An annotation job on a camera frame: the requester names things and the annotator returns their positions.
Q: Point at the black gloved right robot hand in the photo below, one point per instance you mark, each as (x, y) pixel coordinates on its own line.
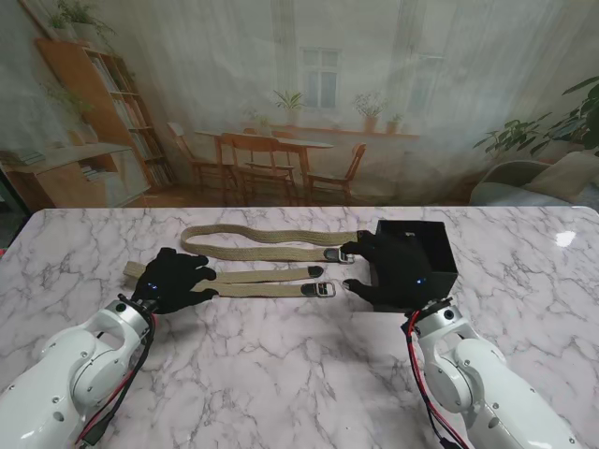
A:
(402, 276)

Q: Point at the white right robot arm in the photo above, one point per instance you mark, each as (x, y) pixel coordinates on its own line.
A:
(477, 383)

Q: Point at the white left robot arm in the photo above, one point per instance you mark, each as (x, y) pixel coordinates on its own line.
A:
(61, 374)

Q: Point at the black panel beside backdrop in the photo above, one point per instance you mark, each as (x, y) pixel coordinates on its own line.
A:
(7, 220)

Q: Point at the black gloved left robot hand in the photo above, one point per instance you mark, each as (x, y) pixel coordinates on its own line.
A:
(170, 280)

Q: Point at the beige woven belt double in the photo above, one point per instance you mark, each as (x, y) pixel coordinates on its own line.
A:
(262, 253)
(262, 290)

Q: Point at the black belt storage box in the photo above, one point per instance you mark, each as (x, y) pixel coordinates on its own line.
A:
(437, 252)

